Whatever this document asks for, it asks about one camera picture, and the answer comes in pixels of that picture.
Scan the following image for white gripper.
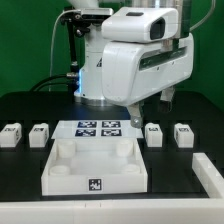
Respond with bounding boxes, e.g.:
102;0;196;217
102;35;194;128

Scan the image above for white square tabletop tray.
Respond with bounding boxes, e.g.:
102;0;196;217
41;138;148;196

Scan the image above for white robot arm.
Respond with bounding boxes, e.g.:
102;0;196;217
68;0;204;128

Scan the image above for white marker sheet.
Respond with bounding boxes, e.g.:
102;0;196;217
52;120;143;139

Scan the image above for white L-shaped fence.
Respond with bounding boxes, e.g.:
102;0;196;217
0;153;224;224

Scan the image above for black base cables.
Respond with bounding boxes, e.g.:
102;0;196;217
29;71;81;92

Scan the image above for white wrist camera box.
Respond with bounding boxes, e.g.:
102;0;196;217
102;7;178;43

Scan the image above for white thin cable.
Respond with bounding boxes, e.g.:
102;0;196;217
48;8;82;92

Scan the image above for black camera on stand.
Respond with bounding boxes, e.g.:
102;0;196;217
60;7;113;69

